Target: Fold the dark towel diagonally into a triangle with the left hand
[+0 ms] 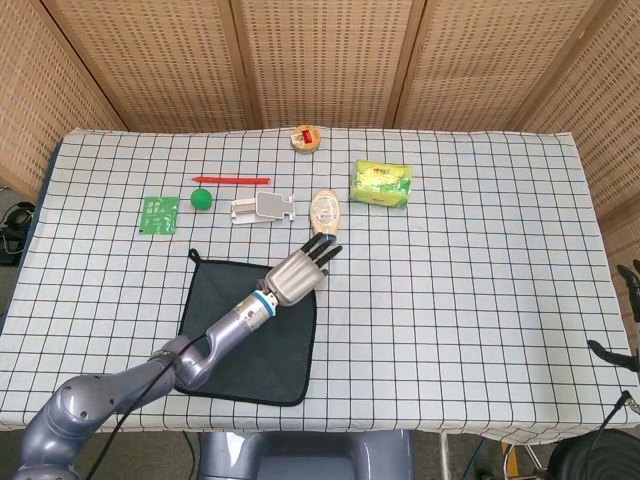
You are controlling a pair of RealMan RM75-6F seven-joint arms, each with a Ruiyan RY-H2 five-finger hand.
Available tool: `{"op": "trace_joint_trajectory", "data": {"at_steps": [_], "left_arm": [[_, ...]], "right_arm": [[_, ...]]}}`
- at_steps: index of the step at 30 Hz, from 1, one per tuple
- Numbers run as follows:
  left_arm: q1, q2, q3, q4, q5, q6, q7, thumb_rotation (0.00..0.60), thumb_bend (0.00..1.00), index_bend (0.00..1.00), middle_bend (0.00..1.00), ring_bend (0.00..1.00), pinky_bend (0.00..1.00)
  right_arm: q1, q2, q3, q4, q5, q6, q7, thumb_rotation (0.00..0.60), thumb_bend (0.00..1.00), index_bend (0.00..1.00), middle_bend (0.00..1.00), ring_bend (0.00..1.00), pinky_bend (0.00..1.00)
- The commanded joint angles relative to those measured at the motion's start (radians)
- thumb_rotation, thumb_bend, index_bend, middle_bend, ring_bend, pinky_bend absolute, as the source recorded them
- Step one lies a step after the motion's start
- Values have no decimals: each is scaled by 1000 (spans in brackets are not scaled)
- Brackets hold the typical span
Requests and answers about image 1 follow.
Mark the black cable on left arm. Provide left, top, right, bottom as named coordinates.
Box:
left=92, top=332, right=211, bottom=480

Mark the grey robot torso base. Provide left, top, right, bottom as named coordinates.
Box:
left=199, top=429, right=416, bottom=480

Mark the green sachet packet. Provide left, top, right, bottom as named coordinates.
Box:
left=139, top=195, right=181, bottom=236

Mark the beige sauce squeeze bottle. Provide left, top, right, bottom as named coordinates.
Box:
left=309, top=189, right=344, bottom=241

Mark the woven rattan folding screen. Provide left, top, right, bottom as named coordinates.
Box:
left=0, top=0, right=640, bottom=261

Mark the green ball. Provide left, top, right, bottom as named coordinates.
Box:
left=190, top=187, right=215, bottom=212

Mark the white black checked tablecloth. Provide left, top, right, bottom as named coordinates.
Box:
left=0, top=127, right=640, bottom=446

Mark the black and yellow cloth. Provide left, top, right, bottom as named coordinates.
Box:
left=175, top=248, right=319, bottom=407

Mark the black cable with plug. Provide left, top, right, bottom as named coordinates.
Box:
left=582, top=389, right=635, bottom=480

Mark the red stick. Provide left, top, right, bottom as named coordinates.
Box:
left=193, top=174, right=273, bottom=186

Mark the black round stool seat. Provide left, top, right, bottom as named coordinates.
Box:
left=549, top=433, right=640, bottom=480

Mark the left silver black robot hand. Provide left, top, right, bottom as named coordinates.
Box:
left=257, top=233, right=344, bottom=307

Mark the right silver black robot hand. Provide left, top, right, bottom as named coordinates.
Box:
left=587, top=263, right=640, bottom=374

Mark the green yellow tissue pack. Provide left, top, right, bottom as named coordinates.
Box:
left=349, top=159, right=415, bottom=208

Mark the white folding phone stand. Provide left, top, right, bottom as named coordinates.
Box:
left=230, top=190, right=296, bottom=227

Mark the black equipment on floor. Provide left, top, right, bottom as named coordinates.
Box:
left=0, top=199, right=37, bottom=267

